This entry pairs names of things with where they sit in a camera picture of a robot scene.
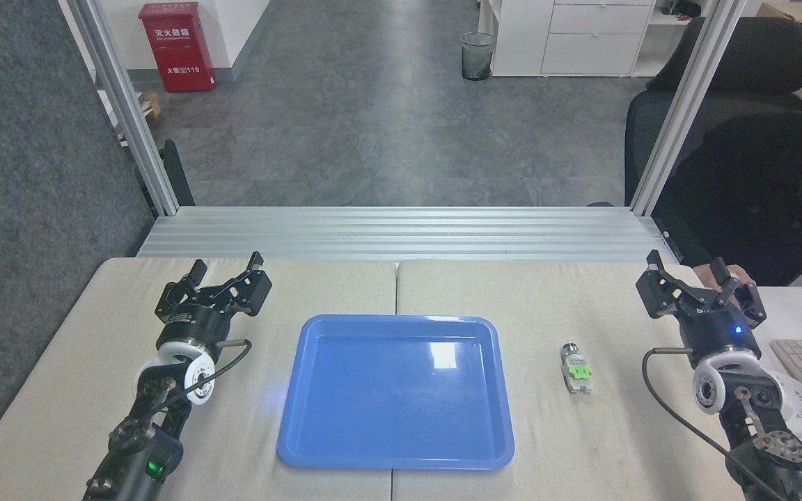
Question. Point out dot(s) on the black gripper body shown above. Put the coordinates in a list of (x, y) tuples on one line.
[(714, 334), (195, 325)]

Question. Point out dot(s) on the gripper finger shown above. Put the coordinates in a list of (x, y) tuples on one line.
[(177, 291), (745, 303), (251, 289), (655, 293)]

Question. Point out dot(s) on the switch part with green clip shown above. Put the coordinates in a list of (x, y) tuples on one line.
[(576, 369)]

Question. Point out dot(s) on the blue plastic tray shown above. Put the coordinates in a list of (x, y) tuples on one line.
[(394, 396)]

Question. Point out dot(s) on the person's hand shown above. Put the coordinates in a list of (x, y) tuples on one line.
[(706, 275)]

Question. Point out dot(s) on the white power strip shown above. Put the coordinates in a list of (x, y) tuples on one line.
[(801, 407)]

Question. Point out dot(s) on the person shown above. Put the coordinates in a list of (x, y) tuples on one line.
[(756, 188)]

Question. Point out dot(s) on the black stand foot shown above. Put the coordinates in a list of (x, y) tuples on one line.
[(178, 174)]

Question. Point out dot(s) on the beige table mat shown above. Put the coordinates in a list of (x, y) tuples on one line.
[(582, 445), (60, 390)]

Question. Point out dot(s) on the small cardboard piece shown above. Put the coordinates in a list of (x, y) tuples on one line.
[(152, 104)]

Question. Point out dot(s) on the black office chair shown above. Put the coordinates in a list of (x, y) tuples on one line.
[(756, 62)]

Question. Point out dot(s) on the red fire extinguisher box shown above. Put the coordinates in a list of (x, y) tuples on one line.
[(178, 49)]

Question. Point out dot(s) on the white drawer cabinet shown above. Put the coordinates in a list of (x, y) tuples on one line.
[(582, 42)]

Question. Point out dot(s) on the silver aluminium rail base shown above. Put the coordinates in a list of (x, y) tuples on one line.
[(401, 233)]

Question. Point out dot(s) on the silver aluminium post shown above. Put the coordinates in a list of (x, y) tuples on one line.
[(686, 104), (129, 118)]

